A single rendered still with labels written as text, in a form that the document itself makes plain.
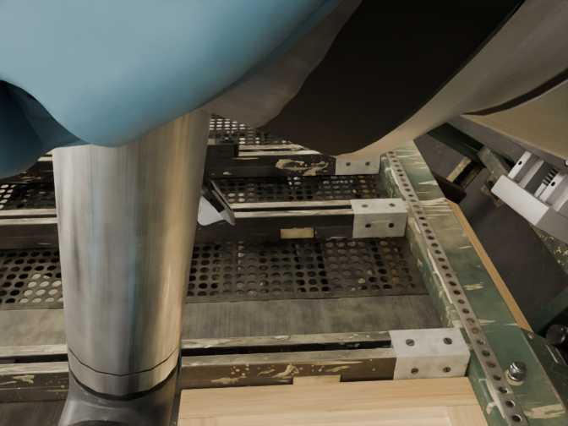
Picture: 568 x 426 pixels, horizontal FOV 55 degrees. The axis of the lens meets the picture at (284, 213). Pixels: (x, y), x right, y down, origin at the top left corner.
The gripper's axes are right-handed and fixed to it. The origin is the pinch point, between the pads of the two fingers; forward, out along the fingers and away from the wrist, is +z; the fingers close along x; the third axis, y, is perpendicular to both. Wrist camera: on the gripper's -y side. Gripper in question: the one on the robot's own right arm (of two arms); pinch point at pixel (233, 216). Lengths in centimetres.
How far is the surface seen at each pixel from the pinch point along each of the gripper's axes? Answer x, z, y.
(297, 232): -17.0, 19.7, -6.0
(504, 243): -89, 115, -64
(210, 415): 29.1, 14.1, 16.4
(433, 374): 27.0, 33.0, -16.5
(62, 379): 22.1, -2.0, 33.9
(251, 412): 29.6, 17.6, 10.8
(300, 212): -17.1, 15.5, -9.3
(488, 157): -108, 87, -78
